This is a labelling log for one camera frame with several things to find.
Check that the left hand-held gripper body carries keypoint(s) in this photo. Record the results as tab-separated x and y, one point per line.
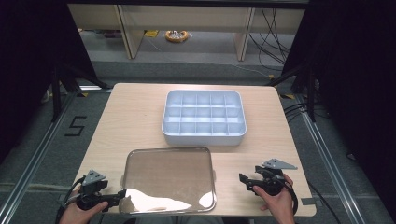
93	186

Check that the yellow tape roll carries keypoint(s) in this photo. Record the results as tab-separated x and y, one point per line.
176	36

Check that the black metal stand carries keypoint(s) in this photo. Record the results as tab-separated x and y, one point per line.
56	93
311	93

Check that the shiny metal tray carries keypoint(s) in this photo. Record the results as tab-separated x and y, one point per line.
168	180

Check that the black curtain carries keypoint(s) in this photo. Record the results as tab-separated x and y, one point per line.
28	62
358	77

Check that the aluminium floor rail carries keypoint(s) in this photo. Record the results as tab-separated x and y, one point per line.
34	155
330	161

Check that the person's right hand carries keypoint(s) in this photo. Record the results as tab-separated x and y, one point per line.
278	207

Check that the light wooden desk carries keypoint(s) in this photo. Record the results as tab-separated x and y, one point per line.
186	18

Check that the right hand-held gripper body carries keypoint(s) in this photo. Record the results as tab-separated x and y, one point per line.
274	180

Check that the small yellow floor item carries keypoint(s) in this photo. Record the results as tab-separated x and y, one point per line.
151	33

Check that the person's left hand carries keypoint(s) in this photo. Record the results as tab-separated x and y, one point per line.
77	215

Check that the white compartment box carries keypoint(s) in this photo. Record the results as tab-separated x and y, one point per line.
204	116

